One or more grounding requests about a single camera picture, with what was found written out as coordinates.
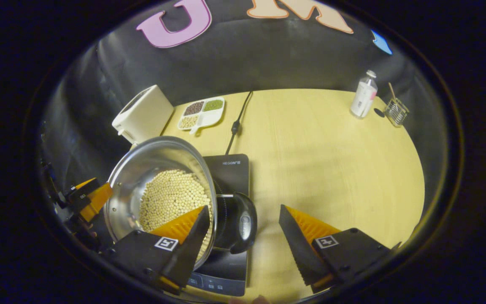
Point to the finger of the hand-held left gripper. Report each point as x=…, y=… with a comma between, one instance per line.
x=95, y=200
x=80, y=191

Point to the black induction cooktop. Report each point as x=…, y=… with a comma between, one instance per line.
x=234, y=173

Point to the pile of pale yellow beans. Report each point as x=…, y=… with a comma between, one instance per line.
x=171, y=198

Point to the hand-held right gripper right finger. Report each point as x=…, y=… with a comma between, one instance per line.
x=298, y=249

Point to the small black disc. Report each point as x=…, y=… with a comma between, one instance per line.
x=379, y=112

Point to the thin wooden stick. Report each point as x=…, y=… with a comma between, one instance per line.
x=392, y=90

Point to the white divided dish with beans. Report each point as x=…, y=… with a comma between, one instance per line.
x=201, y=118

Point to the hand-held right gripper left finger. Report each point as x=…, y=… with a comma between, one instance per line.
x=192, y=253

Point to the white toaster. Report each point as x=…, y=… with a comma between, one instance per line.
x=146, y=114

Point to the clear glass holder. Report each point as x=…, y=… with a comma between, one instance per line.
x=396, y=113

